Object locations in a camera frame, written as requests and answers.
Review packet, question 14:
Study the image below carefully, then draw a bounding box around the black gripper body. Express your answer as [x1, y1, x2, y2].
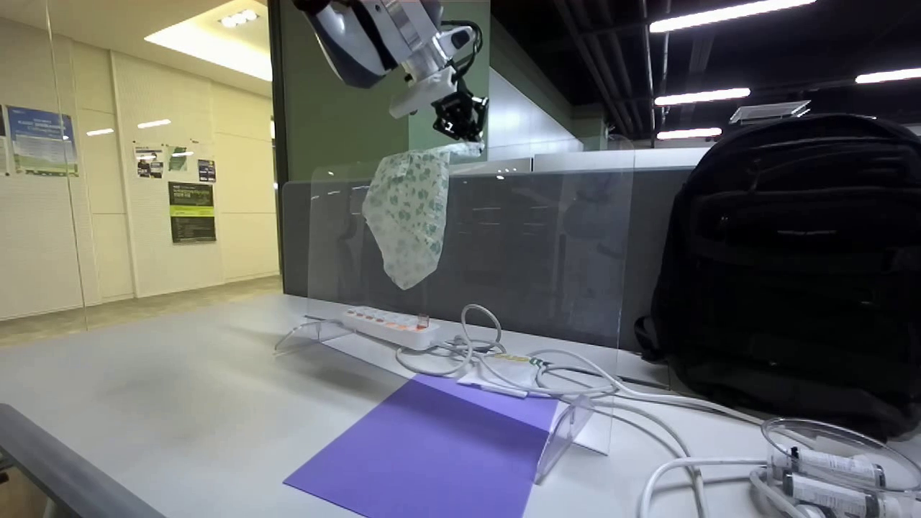
[428, 77, 493, 131]

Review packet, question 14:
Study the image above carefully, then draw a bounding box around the ceiling light strip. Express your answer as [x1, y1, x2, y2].
[649, 87, 755, 110]
[648, 0, 821, 38]
[652, 123, 726, 143]
[852, 62, 921, 89]

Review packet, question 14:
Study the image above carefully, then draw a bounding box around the black backpack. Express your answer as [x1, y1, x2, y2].
[632, 110, 921, 441]

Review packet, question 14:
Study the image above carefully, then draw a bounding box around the white floral cloth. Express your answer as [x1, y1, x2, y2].
[360, 147, 451, 294]

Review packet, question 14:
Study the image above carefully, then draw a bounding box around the white power adapter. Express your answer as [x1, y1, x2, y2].
[767, 445, 891, 488]
[776, 471, 921, 518]

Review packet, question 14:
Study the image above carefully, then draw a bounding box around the dark wall sign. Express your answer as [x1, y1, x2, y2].
[167, 177, 219, 212]
[167, 212, 219, 248]

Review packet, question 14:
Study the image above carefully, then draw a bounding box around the grey partition panel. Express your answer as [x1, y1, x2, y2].
[275, 151, 713, 354]

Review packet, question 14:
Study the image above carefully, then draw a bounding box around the blue wall poster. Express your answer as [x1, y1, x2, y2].
[3, 102, 82, 177]

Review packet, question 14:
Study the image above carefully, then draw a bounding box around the long white cable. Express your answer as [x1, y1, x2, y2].
[390, 343, 921, 518]

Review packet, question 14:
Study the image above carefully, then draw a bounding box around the white looped cable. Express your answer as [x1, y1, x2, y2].
[457, 302, 507, 360]

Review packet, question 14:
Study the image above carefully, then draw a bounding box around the white power strip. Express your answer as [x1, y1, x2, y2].
[320, 302, 441, 354]

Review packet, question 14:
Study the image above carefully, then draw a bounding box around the purple paper sheet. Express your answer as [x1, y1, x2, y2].
[283, 374, 562, 518]

